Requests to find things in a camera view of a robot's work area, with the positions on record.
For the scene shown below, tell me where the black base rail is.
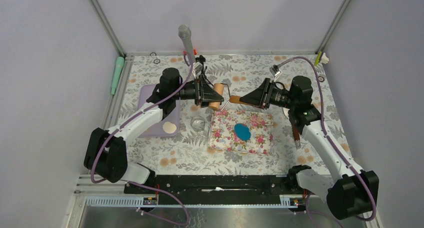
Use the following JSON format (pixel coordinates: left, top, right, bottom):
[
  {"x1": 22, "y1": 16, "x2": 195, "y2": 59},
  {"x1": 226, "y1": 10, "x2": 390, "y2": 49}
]
[{"x1": 124, "y1": 175, "x2": 311, "y2": 205}]

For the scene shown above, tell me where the white clip in corner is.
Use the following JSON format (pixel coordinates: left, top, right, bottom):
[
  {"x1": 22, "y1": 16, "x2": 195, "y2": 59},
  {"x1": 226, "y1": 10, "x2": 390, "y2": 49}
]
[{"x1": 320, "y1": 52, "x2": 330, "y2": 64}]

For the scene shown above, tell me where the floral tablecloth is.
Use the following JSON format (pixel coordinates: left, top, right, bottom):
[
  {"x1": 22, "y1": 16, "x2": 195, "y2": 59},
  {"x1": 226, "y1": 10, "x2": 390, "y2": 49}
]
[{"x1": 117, "y1": 54, "x2": 350, "y2": 175}]

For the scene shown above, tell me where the beige dough disc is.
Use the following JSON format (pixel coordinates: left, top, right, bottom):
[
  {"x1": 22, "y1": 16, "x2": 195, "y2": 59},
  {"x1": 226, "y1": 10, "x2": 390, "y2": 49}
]
[{"x1": 162, "y1": 121, "x2": 177, "y2": 134}]

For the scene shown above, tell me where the wooden rolling pin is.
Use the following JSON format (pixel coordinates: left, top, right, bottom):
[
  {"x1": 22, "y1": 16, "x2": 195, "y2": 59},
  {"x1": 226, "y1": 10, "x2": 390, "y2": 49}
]
[{"x1": 208, "y1": 83, "x2": 241, "y2": 111}]

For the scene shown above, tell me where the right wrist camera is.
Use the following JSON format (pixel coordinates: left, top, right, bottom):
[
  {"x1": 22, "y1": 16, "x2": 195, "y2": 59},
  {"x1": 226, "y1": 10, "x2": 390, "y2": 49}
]
[{"x1": 269, "y1": 64, "x2": 282, "y2": 81}]

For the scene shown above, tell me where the blue dough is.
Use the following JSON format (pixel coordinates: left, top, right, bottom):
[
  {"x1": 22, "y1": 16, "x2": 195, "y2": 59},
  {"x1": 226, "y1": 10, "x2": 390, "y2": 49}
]
[{"x1": 234, "y1": 123, "x2": 252, "y2": 141}]

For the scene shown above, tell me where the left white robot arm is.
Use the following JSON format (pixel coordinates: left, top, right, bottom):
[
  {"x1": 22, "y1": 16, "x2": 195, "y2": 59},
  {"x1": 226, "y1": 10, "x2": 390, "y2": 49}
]
[{"x1": 83, "y1": 67, "x2": 224, "y2": 194}]

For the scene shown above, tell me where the black microphone tripod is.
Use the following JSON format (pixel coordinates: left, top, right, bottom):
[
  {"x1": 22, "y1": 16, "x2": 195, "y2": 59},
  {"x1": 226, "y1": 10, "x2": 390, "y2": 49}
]
[{"x1": 195, "y1": 55, "x2": 213, "y2": 87}]

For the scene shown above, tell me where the metal scraper wooden handle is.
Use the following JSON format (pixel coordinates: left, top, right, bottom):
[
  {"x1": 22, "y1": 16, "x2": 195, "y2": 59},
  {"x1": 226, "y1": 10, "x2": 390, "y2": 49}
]
[{"x1": 282, "y1": 107, "x2": 301, "y2": 149}]

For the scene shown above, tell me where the purple tray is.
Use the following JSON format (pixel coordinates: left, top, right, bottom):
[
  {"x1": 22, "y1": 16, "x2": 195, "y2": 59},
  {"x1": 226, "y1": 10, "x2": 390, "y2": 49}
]
[{"x1": 137, "y1": 84, "x2": 181, "y2": 138}]

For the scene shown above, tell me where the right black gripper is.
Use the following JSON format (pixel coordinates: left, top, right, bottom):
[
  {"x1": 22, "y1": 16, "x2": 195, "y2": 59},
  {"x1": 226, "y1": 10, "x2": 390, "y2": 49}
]
[{"x1": 240, "y1": 78, "x2": 298, "y2": 110}]

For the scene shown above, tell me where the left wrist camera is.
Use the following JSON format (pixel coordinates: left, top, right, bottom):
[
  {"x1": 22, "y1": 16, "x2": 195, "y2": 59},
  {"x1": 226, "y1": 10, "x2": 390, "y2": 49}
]
[{"x1": 192, "y1": 62, "x2": 204, "y2": 78}]

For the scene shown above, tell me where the red clip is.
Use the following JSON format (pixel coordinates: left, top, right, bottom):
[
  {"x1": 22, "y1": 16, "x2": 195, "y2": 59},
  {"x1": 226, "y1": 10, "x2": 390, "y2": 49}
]
[{"x1": 183, "y1": 49, "x2": 197, "y2": 55}]

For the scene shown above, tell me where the green marker pen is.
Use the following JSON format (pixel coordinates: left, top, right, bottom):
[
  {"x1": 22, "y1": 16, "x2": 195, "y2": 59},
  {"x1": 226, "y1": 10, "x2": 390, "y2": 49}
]
[{"x1": 110, "y1": 56, "x2": 125, "y2": 95}]

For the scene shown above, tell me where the floral cutting board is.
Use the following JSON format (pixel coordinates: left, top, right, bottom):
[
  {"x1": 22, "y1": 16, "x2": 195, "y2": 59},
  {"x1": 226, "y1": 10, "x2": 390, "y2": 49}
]
[{"x1": 207, "y1": 109, "x2": 274, "y2": 155}]

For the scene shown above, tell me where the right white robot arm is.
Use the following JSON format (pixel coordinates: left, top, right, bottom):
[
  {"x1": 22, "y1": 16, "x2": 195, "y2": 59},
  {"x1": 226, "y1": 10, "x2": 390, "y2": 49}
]
[{"x1": 239, "y1": 76, "x2": 379, "y2": 222}]

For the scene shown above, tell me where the grey microphone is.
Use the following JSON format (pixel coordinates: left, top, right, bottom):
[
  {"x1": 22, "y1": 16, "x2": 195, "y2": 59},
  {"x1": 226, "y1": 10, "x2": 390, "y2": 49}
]
[{"x1": 178, "y1": 24, "x2": 196, "y2": 66}]

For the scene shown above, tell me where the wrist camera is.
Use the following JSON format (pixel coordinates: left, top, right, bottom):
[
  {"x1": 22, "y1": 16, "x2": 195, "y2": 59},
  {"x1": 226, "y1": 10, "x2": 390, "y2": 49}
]
[
  {"x1": 269, "y1": 64, "x2": 282, "y2": 81},
  {"x1": 192, "y1": 62, "x2": 204, "y2": 78}
]

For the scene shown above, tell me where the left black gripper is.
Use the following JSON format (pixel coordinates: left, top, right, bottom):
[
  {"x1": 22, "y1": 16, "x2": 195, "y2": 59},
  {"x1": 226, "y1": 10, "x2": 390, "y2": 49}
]
[{"x1": 172, "y1": 74, "x2": 224, "y2": 108}]

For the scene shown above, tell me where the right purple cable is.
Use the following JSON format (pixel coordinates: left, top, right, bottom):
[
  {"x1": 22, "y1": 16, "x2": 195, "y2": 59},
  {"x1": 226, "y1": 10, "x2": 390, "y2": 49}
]
[{"x1": 278, "y1": 56, "x2": 378, "y2": 228}]

